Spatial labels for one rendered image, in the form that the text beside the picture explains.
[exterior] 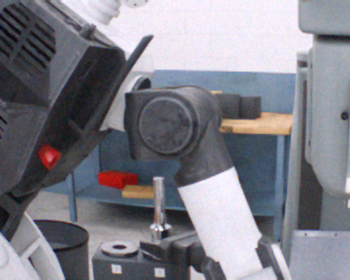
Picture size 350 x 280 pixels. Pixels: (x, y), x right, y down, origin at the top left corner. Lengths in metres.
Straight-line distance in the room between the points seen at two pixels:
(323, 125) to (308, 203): 0.53
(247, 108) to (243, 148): 0.64
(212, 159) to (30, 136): 0.27
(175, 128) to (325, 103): 0.43
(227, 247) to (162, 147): 0.18
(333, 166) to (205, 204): 0.38
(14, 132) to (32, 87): 0.08
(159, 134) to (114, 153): 5.12
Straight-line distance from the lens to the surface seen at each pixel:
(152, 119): 0.93
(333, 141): 1.28
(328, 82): 1.27
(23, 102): 0.91
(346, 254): 1.79
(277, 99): 5.62
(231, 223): 0.98
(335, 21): 1.22
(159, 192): 1.46
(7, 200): 1.09
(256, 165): 5.73
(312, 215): 1.79
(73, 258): 3.08
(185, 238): 1.43
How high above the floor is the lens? 1.66
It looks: 8 degrees down
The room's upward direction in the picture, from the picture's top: 1 degrees clockwise
